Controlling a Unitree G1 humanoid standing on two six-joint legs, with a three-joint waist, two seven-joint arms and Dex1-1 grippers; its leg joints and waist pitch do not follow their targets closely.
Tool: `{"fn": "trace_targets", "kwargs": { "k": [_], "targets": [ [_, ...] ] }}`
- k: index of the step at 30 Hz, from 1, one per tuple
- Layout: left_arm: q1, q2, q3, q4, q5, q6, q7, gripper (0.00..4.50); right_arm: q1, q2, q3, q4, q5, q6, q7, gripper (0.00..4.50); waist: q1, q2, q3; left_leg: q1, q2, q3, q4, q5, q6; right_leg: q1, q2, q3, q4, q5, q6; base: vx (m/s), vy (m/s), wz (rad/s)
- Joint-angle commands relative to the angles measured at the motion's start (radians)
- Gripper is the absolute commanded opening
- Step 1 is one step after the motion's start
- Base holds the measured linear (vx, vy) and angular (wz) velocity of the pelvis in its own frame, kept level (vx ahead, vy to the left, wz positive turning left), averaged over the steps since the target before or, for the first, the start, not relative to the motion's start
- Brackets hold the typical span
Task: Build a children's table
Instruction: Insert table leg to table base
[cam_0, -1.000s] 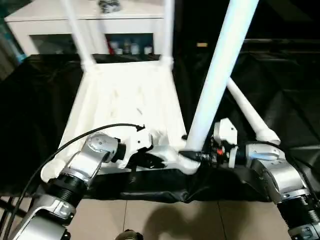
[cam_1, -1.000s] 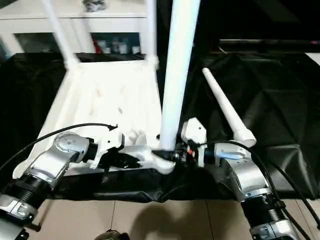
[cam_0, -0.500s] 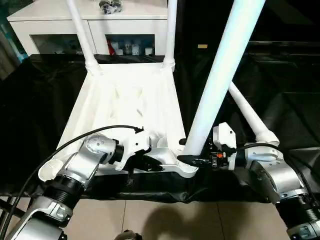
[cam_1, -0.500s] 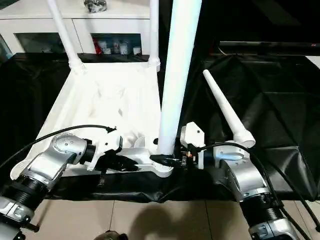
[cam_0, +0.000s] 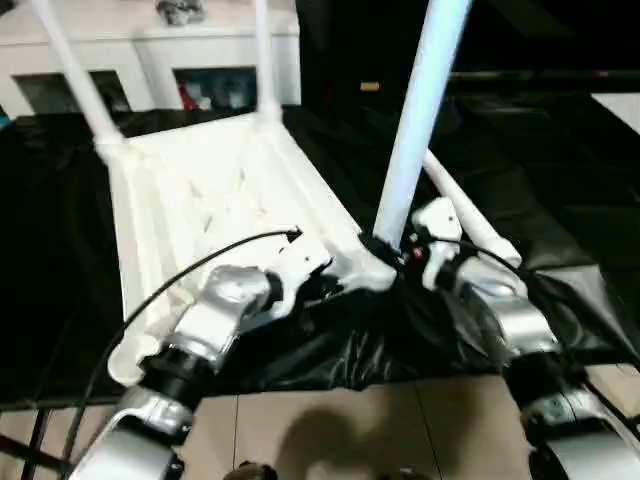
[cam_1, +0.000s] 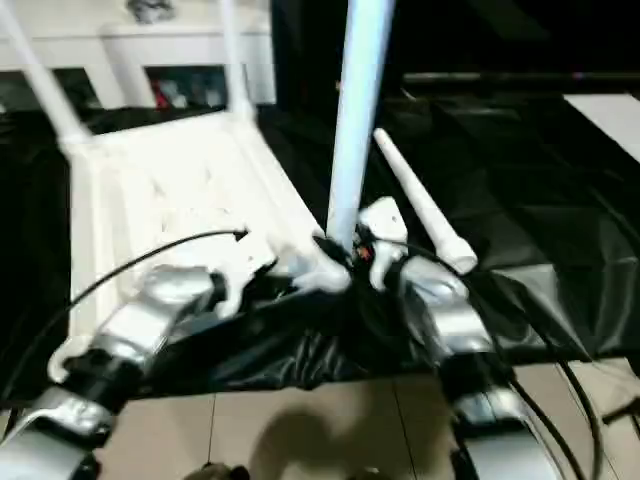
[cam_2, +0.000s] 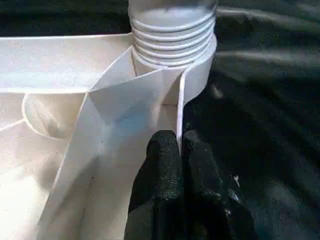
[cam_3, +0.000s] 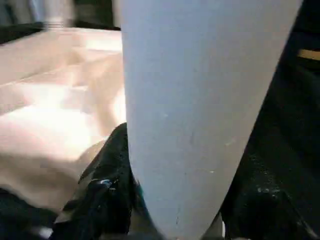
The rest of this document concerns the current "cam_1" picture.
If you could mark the black tv cabinet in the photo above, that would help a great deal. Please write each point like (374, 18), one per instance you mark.
(480, 40)

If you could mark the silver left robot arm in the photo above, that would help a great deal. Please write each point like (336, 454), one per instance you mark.
(130, 320)

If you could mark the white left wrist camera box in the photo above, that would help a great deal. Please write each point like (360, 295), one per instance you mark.
(245, 265)

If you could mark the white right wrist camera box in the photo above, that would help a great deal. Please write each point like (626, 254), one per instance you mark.
(385, 225)

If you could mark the white plastic table top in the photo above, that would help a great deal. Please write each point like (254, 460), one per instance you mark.
(170, 180)

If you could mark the silver left leg black foot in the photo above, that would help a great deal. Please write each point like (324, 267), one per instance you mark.
(215, 472)

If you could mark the toy figures behind cabinet glass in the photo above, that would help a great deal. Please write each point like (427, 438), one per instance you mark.
(190, 88)

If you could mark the white cabinet with glass doors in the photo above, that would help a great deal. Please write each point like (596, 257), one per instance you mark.
(120, 45)

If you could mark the white plastic table leg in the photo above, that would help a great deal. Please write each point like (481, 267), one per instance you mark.
(35, 70)
(358, 110)
(420, 200)
(235, 55)

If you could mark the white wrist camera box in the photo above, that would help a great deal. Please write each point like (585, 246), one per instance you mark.
(385, 225)
(245, 265)

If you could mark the black work mat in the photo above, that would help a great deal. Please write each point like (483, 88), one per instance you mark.
(560, 220)

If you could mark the grey plush toy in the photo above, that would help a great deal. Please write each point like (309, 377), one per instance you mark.
(150, 8)

